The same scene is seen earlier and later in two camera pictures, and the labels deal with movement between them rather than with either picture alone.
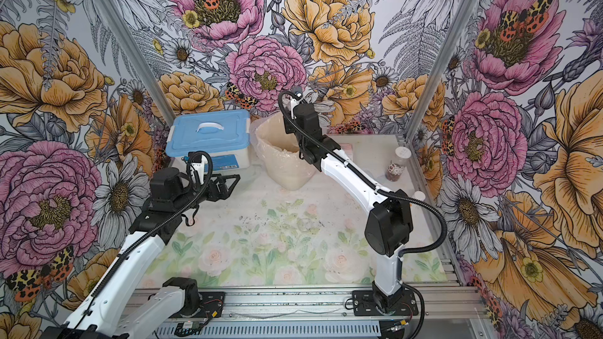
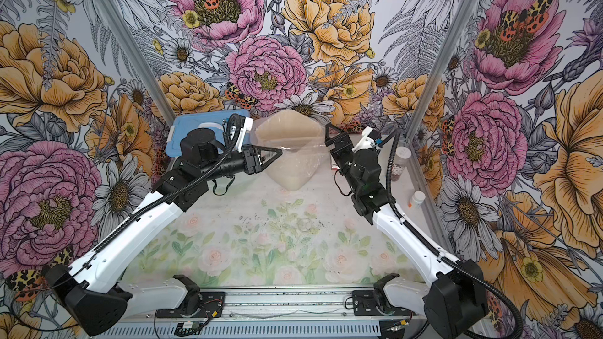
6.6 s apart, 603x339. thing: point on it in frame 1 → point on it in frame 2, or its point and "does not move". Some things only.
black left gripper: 224,193 → 253,162
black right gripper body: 292,121 → 353,181
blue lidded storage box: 224,135 does not move
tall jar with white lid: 396,165 does not move
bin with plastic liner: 279,154 does not move
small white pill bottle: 419,195 does not move
